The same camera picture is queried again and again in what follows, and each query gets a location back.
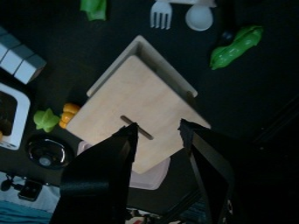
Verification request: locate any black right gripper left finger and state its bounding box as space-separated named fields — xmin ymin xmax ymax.
xmin=50 ymin=122 xmax=141 ymax=224

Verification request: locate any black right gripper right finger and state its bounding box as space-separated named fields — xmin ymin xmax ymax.
xmin=178 ymin=118 xmax=237 ymax=224

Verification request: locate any black round toy pot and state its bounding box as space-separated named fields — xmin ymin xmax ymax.
xmin=25 ymin=136 xmax=75 ymax=171

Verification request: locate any black clamp at table edge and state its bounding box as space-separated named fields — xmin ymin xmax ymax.
xmin=0 ymin=174 xmax=45 ymax=202

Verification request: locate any orange toy pepper piece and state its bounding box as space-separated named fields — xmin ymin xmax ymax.
xmin=59 ymin=102 xmax=82 ymax=130

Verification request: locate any green toy pepper stem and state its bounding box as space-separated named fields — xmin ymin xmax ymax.
xmin=33 ymin=108 xmax=62 ymax=134

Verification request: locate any wooden board with slot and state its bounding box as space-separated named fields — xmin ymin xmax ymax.
xmin=66 ymin=54 xmax=213 ymax=175

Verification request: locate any white tray with black rim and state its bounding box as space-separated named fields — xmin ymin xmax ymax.
xmin=0 ymin=82 xmax=33 ymax=151

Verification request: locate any grey wooden tray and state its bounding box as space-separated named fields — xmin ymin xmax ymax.
xmin=86 ymin=35 xmax=199 ymax=106

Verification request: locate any green toy pea pod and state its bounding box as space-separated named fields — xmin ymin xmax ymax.
xmin=210 ymin=24 xmax=266 ymax=71

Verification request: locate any white grey block box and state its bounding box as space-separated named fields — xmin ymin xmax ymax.
xmin=0 ymin=26 xmax=49 ymax=86

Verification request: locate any white toy spoon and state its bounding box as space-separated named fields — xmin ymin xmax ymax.
xmin=185 ymin=2 xmax=215 ymax=32

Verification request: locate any white toy fork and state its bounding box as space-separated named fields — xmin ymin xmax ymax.
xmin=150 ymin=0 xmax=174 ymax=31

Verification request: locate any green toy vegetable piece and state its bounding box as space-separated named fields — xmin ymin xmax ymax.
xmin=79 ymin=0 xmax=109 ymax=22

